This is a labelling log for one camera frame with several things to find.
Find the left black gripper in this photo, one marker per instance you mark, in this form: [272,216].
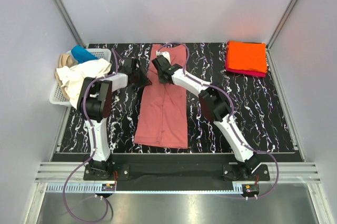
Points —
[145,81]

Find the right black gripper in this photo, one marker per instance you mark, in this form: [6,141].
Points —
[160,81]

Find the salmon pink t-shirt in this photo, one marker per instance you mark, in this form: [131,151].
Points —
[163,117]

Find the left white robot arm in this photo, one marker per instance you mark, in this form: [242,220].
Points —
[94,104]

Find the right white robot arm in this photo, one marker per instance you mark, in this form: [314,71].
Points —
[216,106]

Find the blue t-shirt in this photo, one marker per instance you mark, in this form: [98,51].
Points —
[81,55]

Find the white t-shirt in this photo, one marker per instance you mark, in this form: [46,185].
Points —
[72,78]

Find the beige t-shirt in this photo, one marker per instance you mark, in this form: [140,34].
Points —
[64,60]

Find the folded orange t-shirt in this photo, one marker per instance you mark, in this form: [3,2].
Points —
[246,46]

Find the folded magenta t-shirt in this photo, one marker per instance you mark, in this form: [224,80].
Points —
[247,73]

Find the white plastic laundry basket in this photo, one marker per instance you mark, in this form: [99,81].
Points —
[56,96]

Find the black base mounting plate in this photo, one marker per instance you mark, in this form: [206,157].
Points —
[185,182]

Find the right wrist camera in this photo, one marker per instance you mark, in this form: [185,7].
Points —
[164,54]

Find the right aluminium frame post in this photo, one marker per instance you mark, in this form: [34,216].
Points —
[288,11]

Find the aluminium frame post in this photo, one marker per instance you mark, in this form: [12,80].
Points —
[69,23]
[288,11]

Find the left aluminium frame post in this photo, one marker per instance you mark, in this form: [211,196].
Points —
[69,23]

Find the white slotted cable duct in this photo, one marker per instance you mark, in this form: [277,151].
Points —
[104,188]

